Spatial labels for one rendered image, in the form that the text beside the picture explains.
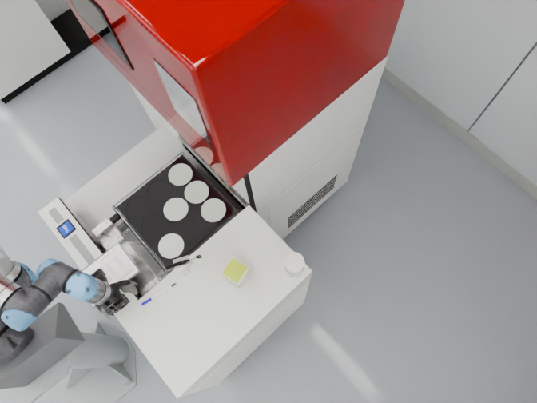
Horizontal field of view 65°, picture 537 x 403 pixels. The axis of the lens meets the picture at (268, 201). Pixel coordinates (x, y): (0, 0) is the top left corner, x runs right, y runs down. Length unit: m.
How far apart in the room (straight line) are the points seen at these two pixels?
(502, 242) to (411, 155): 0.75
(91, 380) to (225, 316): 1.31
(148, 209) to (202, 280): 0.39
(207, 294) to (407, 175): 1.68
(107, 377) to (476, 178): 2.47
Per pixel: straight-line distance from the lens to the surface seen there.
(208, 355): 1.55
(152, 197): 1.80
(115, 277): 1.67
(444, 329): 2.65
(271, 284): 1.55
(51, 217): 1.86
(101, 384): 2.68
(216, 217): 1.70
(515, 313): 2.81
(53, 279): 1.40
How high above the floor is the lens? 2.49
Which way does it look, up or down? 69 degrees down
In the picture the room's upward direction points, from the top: 7 degrees counter-clockwise
